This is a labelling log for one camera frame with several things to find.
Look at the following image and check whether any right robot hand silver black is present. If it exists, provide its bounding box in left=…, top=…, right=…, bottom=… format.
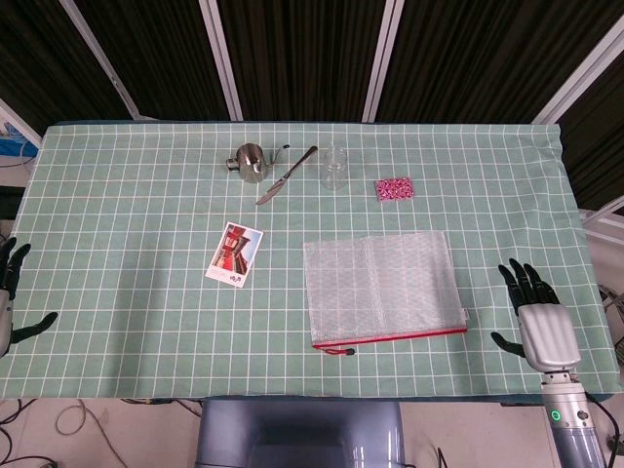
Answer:
left=489, top=257, right=582, bottom=375

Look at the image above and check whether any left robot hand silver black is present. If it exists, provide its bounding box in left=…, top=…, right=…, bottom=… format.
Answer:
left=0, top=237, right=59, bottom=360

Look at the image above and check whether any clear zipper pouch red zip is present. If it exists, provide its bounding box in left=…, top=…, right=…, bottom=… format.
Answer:
left=302, top=230, right=472, bottom=356

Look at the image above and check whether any green white grid tablecloth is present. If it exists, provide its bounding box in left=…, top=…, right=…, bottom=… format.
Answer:
left=0, top=121, right=616, bottom=400

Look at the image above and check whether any blue white box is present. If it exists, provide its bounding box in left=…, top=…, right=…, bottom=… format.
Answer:
left=0, top=99, right=44, bottom=158

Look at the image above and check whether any black pleated curtain panel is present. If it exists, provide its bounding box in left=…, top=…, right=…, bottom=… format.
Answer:
left=558, top=46, right=624, bottom=212
left=0, top=0, right=134, bottom=137
left=72, top=0, right=231, bottom=121
left=216, top=0, right=390, bottom=123
left=377, top=0, right=624, bottom=123

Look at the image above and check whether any pink patterned sponge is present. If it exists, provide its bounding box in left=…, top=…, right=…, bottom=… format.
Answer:
left=373, top=177, right=415, bottom=202

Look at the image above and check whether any postcard with red building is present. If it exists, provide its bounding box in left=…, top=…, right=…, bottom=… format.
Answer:
left=204, top=221, right=264, bottom=289

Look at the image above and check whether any blue-grey robot torso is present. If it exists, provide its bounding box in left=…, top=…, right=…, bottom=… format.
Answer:
left=194, top=397, right=406, bottom=468

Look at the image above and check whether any clear glass jar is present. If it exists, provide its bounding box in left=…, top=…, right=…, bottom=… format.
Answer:
left=320, top=141, right=348, bottom=191

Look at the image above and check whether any small steel spouted pitcher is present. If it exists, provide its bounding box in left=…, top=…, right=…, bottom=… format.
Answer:
left=225, top=142, right=292, bottom=185

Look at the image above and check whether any steel table knife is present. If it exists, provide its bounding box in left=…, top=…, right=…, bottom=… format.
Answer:
left=255, top=145, right=319, bottom=206

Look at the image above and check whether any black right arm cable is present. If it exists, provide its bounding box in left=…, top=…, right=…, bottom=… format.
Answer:
left=582, top=388, right=618, bottom=462

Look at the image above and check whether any beige floor cable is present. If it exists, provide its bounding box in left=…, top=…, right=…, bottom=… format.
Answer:
left=54, top=398, right=117, bottom=468

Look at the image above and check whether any white low frame rail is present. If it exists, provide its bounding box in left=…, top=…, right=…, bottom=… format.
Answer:
left=578, top=198, right=624, bottom=238

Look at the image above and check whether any white aluminium frame post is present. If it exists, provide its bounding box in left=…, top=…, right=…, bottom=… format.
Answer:
left=362, top=0, right=406, bottom=123
left=60, top=0, right=143, bottom=122
left=198, top=0, right=244, bottom=122
left=529, top=17, right=624, bottom=126

